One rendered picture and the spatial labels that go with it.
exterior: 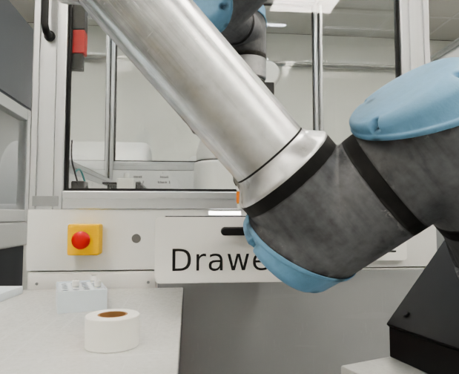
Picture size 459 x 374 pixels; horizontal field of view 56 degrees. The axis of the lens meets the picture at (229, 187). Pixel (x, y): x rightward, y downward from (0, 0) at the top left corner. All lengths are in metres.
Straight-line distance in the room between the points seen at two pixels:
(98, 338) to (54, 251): 0.55
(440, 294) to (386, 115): 0.25
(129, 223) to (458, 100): 0.84
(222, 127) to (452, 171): 0.20
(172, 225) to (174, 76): 0.37
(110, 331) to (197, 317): 0.53
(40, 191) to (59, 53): 0.34
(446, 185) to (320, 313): 0.78
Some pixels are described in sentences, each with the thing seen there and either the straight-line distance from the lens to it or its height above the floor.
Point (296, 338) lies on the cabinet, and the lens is 1.14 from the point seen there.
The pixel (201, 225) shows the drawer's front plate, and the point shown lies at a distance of 0.73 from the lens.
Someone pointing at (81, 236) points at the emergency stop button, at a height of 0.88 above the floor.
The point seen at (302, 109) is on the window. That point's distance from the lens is 1.16.
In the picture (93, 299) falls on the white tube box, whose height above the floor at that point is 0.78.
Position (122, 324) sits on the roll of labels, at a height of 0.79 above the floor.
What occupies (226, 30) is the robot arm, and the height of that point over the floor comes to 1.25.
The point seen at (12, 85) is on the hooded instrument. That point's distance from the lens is 1.98.
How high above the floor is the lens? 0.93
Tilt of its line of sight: 4 degrees up
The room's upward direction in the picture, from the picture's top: straight up
